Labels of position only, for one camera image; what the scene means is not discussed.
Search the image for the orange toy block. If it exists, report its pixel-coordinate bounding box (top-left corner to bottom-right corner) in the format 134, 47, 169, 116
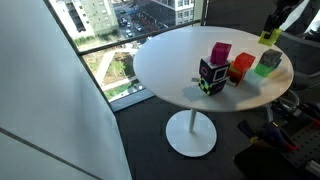
232, 52, 257, 74

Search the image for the checker patterned toy block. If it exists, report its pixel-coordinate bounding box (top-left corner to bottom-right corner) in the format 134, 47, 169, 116
198, 75, 229, 97

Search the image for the dark bar clamp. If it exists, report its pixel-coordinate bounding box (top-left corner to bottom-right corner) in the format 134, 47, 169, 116
297, 101, 320, 128

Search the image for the black perforated tool board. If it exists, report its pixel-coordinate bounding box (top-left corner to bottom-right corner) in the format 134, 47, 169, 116
274, 122, 320, 180

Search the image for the yellow toy block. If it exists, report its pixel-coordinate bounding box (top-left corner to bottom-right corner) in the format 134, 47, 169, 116
258, 28, 283, 47

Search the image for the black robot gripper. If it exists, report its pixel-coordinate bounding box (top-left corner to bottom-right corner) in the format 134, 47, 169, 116
263, 0, 301, 33

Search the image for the green toy block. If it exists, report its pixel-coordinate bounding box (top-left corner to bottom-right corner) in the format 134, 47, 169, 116
253, 62, 278, 78

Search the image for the round white pedestal table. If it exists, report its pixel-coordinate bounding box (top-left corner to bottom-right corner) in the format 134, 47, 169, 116
132, 25, 295, 158

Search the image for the dark clamp with red tip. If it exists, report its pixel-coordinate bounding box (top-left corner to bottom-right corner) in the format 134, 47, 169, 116
237, 119, 300, 153

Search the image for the navy printed toy block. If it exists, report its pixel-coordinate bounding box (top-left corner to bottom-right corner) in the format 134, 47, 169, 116
198, 56, 232, 85

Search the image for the dark window frame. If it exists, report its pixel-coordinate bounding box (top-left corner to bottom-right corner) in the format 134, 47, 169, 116
43, 0, 209, 113

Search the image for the magenta toy block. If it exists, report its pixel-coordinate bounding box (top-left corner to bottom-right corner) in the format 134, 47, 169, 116
209, 41, 233, 66

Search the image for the grey office chair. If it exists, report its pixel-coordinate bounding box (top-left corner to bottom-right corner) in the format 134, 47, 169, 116
266, 28, 320, 124

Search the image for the purple red printed block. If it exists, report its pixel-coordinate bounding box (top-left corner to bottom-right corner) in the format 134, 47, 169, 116
227, 62, 248, 88

